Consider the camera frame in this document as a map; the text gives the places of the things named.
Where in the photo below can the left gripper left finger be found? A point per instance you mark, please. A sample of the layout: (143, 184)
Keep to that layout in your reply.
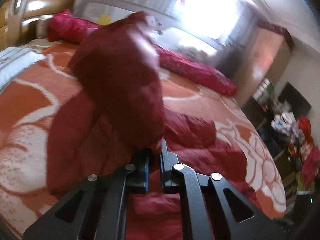
(96, 207)

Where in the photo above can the crimson rolled duvet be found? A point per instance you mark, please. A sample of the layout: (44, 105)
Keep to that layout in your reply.
(64, 26)

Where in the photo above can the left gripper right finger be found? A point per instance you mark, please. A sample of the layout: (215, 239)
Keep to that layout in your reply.
(211, 207)

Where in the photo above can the pile of colourful clothes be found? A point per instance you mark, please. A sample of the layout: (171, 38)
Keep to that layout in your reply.
(297, 137)

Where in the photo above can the dark red quilted jacket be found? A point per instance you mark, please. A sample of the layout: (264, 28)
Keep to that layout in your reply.
(118, 113)

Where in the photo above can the grey striped pillow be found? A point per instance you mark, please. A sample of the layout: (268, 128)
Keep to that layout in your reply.
(15, 60)

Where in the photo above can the tan wooden headboard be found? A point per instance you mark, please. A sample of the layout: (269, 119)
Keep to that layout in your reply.
(19, 18)

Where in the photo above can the orange white floral blanket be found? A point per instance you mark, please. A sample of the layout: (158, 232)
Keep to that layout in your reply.
(31, 100)

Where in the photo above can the grey bed guard rail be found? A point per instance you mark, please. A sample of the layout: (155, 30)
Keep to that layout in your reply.
(169, 32)

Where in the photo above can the brown wooden wardrobe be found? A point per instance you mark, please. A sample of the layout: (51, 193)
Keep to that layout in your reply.
(266, 56)

